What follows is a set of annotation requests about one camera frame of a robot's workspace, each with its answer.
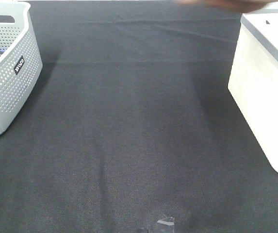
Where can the brown towel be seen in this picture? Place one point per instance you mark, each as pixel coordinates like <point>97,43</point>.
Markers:
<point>240,6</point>

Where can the black table cloth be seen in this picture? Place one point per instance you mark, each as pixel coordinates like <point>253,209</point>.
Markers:
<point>130,121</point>

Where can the clear tape piece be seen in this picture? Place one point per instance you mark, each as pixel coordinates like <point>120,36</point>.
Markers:
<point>166,221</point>

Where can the white storage box grey rim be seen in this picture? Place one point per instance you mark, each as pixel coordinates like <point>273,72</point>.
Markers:
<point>253,80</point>

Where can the grey perforated plastic basket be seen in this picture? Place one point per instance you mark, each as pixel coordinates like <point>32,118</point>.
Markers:
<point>20,64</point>

